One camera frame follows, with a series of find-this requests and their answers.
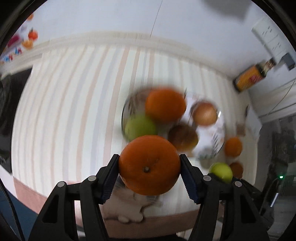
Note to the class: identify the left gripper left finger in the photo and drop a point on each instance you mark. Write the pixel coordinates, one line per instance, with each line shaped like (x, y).
(95, 191)

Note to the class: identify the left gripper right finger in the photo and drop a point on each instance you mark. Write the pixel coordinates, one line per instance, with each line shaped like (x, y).
(203, 190)

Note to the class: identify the green apple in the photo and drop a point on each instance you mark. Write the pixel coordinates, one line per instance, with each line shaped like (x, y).
(138, 125)
(222, 171)

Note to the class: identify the dark orange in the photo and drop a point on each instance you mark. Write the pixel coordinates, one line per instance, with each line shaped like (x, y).
(237, 169)

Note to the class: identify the bright orange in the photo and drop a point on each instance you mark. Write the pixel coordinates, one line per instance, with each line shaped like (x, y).
(233, 147)

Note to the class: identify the dark red apple front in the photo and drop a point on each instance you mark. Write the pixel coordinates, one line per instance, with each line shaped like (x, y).
(183, 137)

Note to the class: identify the small orange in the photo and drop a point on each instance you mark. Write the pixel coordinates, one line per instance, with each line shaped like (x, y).
(149, 165)

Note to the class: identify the red yellow apple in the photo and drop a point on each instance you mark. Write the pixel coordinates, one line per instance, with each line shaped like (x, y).
(205, 114)

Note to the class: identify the large orange with stem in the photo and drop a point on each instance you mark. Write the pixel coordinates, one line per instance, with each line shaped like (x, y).
(165, 105)

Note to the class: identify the oval floral plate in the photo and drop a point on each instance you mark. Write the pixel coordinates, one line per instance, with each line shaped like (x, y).
(211, 138)

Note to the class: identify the brown label patch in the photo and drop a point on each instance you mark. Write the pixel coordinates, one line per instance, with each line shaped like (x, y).
(240, 129)

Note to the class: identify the striped table cloth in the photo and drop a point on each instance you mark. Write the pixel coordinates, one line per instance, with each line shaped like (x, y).
(68, 121)

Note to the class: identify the white paper napkin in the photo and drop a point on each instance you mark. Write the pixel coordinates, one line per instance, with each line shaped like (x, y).
(252, 122)

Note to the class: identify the soy sauce bottle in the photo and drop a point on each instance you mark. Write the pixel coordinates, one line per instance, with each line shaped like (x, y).
(253, 75)

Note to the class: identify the black gas stove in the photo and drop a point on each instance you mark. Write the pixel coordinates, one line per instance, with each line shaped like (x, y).
(11, 90)

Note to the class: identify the black power adapter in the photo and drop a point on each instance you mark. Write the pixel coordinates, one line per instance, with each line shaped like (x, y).
(289, 62)

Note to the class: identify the white wall sockets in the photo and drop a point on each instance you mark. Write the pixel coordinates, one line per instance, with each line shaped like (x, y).
(270, 37)

